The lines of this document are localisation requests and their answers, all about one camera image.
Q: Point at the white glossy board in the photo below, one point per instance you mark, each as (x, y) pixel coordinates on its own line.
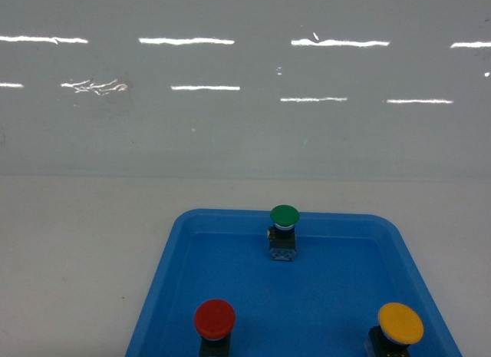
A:
(280, 89)

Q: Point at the blue plastic tray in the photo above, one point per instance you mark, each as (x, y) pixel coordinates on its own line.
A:
(322, 303)

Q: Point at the green mushroom push button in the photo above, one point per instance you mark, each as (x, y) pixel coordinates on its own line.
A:
(281, 235)

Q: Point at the yellow mushroom push button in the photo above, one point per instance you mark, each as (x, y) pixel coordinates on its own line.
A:
(398, 328)

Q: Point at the white table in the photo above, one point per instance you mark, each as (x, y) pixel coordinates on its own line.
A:
(78, 254)

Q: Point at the red mushroom push button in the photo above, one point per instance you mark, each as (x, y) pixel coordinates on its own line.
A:
(214, 321)

